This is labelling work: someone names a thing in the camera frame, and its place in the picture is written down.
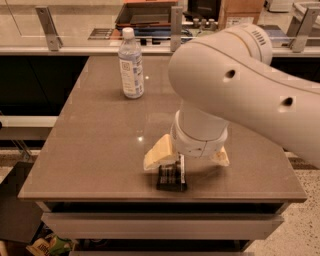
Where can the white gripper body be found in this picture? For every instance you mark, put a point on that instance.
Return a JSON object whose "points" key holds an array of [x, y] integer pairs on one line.
{"points": [[196, 145]]}

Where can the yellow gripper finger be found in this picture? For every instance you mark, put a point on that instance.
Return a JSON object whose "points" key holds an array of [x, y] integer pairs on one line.
{"points": [[162, 153], [220, 157]]}

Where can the rxbar chocolate bar wrapper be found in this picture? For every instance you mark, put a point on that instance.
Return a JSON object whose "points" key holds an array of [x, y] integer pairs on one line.
{"points": [[172, 177]]}

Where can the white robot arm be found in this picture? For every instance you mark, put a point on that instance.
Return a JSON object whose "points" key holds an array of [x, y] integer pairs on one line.
{"points": [[226, 77]]}

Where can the clear plastic water bottle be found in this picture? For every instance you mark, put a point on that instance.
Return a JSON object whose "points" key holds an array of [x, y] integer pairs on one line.
{"points": [[131, 68]]}

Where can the white table drawer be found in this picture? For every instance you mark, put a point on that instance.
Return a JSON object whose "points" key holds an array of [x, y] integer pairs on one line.
{"points": [[162, 226]]}

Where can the cardboard box with label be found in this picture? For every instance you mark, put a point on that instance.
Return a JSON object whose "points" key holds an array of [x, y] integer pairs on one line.
{"points": [[235, 12]]}

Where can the open dark tray box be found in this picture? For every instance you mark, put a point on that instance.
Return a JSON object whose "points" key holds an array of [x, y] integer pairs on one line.
{"points": [[139, 13]]}

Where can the green snack bag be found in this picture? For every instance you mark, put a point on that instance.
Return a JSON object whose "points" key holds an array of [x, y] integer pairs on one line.
{"points": [[50, 246]]}

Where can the glass partition panel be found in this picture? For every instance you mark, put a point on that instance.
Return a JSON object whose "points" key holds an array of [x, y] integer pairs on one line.
{"points": [[21, 31]]}

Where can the middle metal glass bracket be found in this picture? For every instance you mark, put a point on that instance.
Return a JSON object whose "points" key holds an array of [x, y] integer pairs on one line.
{"points": [[176, 27]]}

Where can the metal glass bracket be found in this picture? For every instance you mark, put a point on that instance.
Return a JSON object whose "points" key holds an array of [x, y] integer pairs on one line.
{"points": [[53, 40], [304, 29], [176, 27]]}

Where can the right metal glass bracket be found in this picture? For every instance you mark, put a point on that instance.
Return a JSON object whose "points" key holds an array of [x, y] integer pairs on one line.
{"points": [[304, 29]]}

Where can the left metal glass bracket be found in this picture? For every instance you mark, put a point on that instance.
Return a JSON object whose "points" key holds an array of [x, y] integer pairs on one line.
{"points": [[53, 40]]}

